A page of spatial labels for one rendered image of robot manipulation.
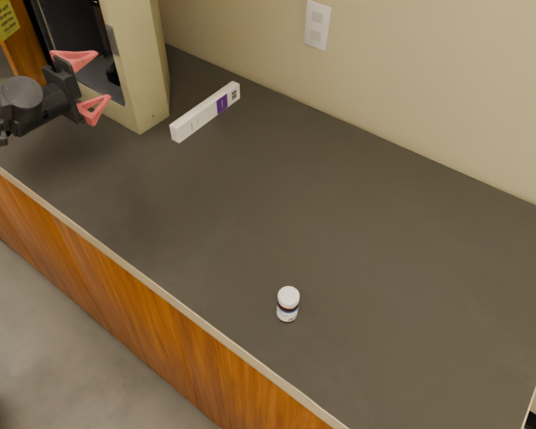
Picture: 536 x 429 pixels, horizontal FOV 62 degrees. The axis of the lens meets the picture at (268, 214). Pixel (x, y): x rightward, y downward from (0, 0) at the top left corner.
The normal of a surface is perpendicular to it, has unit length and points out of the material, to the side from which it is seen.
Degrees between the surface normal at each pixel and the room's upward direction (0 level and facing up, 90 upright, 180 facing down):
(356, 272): 0
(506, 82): 90
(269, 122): 0
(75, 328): 0
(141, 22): 90
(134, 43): 90
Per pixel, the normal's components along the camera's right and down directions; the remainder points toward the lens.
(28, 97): 0.50, -0.23
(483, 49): -0.61, 0.58
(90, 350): 0.02, -0.67
